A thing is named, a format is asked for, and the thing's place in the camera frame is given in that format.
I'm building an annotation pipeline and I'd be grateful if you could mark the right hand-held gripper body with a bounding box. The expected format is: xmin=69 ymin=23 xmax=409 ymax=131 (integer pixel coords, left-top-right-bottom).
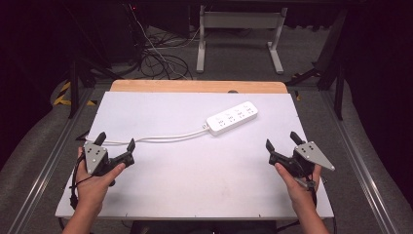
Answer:
xmin=268 ymin=140 xmax=336 ymax=179

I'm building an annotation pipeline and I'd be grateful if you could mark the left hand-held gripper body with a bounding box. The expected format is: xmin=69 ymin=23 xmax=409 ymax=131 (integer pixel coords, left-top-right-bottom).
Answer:
xmin=83 ymin=142 xmax=135 ymax=187

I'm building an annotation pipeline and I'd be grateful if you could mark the white power strip cable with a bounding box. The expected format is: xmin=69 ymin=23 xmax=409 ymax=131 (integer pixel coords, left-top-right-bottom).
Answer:
xmin=85 ymin=126 xmax=211 ymax=146

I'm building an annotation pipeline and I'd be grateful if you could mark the white power strip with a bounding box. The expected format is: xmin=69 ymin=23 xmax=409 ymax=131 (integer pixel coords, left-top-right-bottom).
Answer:
xmin=206 ymin=100 xmax=259 ymax=137

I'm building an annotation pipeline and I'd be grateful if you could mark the person's left hand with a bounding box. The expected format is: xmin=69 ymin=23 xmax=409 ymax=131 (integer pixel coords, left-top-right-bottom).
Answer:
xmin=75 ymin=146 xmax=127 ymax=213

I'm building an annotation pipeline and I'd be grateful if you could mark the person's right hand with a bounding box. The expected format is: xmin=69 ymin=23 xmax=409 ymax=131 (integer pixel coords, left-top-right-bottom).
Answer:
xmin=274 ymin=162 xmax=323 ymax=213

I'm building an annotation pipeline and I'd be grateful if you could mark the black metal stand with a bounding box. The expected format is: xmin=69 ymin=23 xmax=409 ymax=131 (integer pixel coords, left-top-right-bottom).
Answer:
xmin=285 ymin=8 xmax=350 ymax=121
xmin=62 ymin=3 xmax=125 ymax=120

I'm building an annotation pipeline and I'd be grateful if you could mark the wooden table board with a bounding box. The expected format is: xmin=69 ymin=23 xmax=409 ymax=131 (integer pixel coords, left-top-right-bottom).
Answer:
xmin=109 ymin=79 xmax=289 ymax=96

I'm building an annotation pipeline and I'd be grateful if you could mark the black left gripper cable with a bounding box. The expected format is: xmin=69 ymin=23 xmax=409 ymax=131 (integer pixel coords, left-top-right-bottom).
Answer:
xmin=68 ymin=155 xmax=95 ymax=211

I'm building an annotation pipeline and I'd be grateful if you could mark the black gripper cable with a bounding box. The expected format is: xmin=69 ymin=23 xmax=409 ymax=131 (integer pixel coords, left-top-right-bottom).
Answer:
xmin=68 ymin=155 xmax=95 ymax=211
xmin=276 ymin=175 xmax=339 ymax=234

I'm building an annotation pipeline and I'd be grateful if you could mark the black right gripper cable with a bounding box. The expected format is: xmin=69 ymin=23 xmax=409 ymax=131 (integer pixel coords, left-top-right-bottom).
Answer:
xmin=276 ymin=175 xmax=339 ymax=234

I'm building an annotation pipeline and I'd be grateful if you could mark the bundle of floor cables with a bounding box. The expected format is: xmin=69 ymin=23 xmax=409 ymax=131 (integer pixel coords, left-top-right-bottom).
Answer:
xmin=128 ymin=3 xmax=254 ymax=81

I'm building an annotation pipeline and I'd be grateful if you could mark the white metal table frame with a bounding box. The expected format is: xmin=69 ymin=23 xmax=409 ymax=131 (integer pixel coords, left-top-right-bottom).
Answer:
xmin=196 ymin=4 xmax=288 ymax=76

